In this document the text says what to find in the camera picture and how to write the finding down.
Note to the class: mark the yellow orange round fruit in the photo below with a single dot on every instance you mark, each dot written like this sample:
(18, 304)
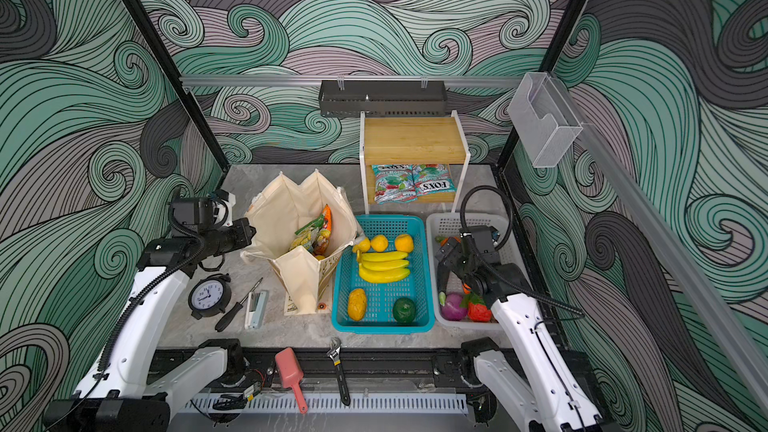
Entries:
(404, 243)

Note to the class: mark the cream floral grocery bag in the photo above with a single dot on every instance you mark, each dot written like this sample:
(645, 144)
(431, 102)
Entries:
(281, 209)

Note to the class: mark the teal Fox's candy bag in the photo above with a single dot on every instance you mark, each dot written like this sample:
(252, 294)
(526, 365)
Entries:
(430, 179)

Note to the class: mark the purple toy onion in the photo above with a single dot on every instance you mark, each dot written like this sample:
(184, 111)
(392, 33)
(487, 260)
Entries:
(454, 307)

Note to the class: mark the white slotted cable duct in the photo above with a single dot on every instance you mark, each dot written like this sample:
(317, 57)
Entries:
(330, 403)

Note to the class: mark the yellow toy potato fruit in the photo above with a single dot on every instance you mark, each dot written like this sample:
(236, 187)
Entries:
(357, 304)

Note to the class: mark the green Fox's candy bag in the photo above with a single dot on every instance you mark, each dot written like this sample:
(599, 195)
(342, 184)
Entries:
(305, 236)

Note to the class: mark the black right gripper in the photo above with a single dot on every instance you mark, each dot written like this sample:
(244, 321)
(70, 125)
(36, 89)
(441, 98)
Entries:
(455, 256)

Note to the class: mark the white wooden two-tier shelf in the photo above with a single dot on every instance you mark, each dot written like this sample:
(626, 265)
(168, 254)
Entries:
(412, 140)

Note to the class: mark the mint berry candy bag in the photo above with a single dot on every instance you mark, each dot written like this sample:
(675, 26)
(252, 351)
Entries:
(394, 183)

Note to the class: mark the small yellow lemon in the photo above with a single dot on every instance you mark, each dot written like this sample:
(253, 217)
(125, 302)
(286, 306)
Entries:
(361, 244)

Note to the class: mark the red toy strawberry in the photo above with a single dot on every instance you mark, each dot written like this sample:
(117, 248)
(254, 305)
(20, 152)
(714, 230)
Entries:
(477, 310)

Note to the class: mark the pink plastic scoop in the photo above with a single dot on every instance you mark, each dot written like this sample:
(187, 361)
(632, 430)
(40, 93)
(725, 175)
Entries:
(291, 376)

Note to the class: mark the teal plastic basket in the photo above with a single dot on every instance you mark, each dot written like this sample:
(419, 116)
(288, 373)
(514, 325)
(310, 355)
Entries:
(381, 298)

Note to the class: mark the orange Fox's candy bag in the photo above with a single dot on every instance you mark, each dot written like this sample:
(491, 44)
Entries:
(323, 236)

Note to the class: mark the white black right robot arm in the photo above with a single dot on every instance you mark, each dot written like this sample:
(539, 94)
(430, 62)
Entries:
(542, 394)

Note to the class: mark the orange toy pumpkin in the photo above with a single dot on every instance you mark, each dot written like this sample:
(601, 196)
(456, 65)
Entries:
(442, 240)

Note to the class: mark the green toy avocado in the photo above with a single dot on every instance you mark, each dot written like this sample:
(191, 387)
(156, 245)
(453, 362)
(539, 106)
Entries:
(404, 310)

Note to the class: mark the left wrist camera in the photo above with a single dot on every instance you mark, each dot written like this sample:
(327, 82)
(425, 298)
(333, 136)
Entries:
(209, 212)

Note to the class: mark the black handled screwdriver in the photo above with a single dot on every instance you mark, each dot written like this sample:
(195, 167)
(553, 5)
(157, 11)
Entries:
(229, 316)

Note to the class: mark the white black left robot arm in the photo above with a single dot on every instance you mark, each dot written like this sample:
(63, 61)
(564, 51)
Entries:
(115, 394)

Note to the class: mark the yellow banana bunch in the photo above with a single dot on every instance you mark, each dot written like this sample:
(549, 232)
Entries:
(384, 267)

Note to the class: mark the white stapler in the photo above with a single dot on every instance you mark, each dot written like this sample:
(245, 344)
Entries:
(256, 309)

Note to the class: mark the black adjustable wrench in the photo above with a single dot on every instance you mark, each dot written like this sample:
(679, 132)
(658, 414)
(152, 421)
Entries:
(334, 355)

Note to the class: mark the black alarm clock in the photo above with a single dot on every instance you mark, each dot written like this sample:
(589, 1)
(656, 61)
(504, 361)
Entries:
(210, 297)

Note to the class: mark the clear plastic wall bin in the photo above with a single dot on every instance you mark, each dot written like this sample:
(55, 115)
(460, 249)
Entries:
(544, 115)

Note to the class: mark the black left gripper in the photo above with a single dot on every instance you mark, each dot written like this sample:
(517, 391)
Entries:
(244, 236)

